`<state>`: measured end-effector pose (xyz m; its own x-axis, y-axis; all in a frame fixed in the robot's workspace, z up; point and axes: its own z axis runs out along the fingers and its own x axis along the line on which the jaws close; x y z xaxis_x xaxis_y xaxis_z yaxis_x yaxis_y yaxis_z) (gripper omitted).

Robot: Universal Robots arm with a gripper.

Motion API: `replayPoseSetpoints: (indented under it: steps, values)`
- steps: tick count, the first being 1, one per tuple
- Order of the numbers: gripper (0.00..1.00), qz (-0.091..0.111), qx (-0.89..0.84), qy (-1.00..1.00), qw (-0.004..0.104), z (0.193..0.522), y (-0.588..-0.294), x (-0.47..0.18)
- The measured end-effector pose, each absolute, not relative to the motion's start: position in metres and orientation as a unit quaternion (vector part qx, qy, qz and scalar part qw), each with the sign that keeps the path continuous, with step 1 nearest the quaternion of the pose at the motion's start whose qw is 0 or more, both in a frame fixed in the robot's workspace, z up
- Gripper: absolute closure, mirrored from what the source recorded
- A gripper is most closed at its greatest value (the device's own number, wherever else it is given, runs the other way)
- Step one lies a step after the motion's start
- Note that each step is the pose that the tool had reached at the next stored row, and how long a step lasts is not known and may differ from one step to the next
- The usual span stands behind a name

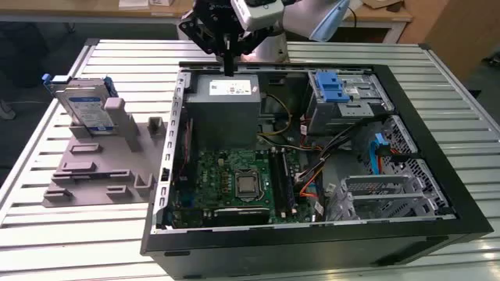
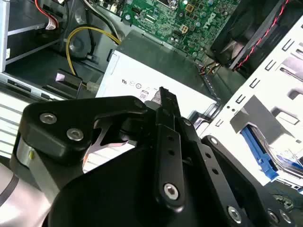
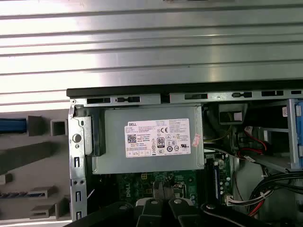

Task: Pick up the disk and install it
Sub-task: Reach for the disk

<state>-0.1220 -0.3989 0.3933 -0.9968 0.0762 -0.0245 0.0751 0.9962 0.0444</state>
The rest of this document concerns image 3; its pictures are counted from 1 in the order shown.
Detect empty black RAM slot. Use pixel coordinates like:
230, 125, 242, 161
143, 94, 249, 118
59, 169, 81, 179
205, 157, 214, 204

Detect black wire bundle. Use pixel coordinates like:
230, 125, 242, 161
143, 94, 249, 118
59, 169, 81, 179
246, 171, 303, 215

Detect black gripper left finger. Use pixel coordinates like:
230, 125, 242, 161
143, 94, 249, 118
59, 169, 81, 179
71, 181, 165, 227

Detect hard disk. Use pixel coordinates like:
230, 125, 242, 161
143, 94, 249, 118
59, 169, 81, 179
0, 118, 27, 133

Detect RAM stick in slot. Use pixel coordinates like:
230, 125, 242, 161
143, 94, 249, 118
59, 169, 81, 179
214, 162, 220, 202

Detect blue plastic cage latch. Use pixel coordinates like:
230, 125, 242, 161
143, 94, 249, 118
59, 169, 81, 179
294, 98, 303, 166

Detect RAM stick on rack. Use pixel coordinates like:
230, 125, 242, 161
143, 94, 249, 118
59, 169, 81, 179
0, 192, 45, 198

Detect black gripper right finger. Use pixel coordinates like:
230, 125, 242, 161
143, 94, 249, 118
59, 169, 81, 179
164, 182, 273, 227

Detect grey parts rack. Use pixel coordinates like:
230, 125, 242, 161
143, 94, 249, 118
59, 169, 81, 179
0, 110, 71, 222

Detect black open PC case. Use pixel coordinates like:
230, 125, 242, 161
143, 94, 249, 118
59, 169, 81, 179
66, 87, 303, 227

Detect green motherboard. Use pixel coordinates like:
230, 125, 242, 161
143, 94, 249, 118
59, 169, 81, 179
116, 153, 235, 213

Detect yellow wires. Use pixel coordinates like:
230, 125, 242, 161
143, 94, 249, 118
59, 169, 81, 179
203, 111, 235, 145

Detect metal optical drive cage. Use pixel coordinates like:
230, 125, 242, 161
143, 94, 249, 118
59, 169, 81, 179
254, 98, 303, 175

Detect grey power supply unit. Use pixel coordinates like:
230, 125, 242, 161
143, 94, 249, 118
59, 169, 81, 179
92, 105, 205, 175

